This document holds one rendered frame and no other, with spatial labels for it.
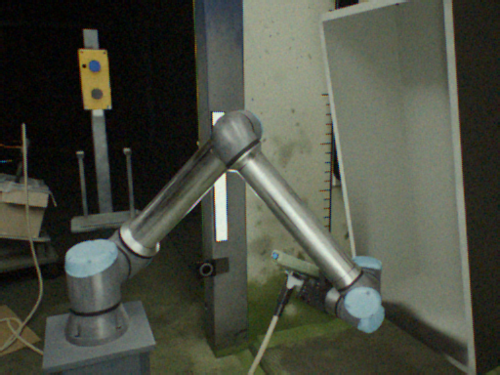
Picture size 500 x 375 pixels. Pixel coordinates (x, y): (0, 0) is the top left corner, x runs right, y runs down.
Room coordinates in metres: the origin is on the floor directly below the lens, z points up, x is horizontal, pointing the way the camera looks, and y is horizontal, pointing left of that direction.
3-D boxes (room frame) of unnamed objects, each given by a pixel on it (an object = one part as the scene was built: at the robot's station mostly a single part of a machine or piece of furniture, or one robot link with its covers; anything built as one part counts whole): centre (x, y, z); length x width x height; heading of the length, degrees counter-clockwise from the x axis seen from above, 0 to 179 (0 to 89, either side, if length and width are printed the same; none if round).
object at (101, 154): (2.17, 0.72, 0.82); 0.06 x 0.06 x 1.64; 22
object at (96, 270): (1.32, 0.49, 0.83); 0.17 x 0.15 x 0.18; 164
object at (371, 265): (1.25, -0.33, 0.82); 0.12 x 0.09 x 0.12; 164
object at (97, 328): (1.31, 0.49, 0.69); 0.19 x 0.19 x 0.10
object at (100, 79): (2.12, 0.70, 1.42); 0.12 x 0.06 x 0.26; 112
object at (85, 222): (2.02, 0.66, 0.95); 0.26 x 0.15 x 0.32; 112
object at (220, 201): (2.13, 0.16, 0.96); 0.06 x 0.02 x 0.63; 112
